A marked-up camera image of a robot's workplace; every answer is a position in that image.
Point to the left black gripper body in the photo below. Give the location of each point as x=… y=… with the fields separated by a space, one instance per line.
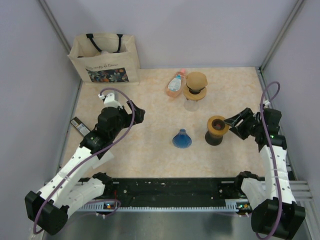
x=124 y=120

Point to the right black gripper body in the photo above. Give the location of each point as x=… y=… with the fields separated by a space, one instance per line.
x=249 y=126

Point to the brown paper coffee filter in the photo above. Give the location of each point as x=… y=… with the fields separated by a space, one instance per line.
x=196 y=81

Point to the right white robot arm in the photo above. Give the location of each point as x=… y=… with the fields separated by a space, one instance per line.
x=274 y=208

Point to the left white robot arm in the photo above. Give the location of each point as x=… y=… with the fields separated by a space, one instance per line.
x=51 y=206

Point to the dark carafe with red lid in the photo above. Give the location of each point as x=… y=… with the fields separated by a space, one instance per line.
x=213 y=140

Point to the small black barcode box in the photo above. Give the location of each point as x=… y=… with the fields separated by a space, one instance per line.
x=81 y=128

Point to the white paper sheet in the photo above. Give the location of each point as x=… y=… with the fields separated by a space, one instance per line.
x=105 y=158

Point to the clear glass carafe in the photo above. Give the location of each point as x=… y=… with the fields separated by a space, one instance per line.
x=191 y=105

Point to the beige canvas tote bag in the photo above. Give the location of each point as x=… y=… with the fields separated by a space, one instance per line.
x=105 y=58

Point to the pink detergent bottle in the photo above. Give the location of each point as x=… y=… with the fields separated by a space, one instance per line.
x=175 y=86

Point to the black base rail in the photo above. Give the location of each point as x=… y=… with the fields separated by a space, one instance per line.
x=171 y=192

